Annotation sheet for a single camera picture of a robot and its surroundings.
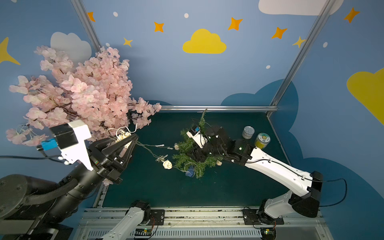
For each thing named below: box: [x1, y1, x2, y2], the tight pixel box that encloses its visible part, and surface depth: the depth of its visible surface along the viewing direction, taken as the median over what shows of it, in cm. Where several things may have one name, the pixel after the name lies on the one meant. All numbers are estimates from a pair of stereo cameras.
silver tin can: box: [242, 125, 255, 140], surface depth 106 cm
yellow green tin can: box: [255, 132, 271, 150], surface depth 100 cm
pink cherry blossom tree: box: [6, 45, 162, 147], surface depth 62 cm
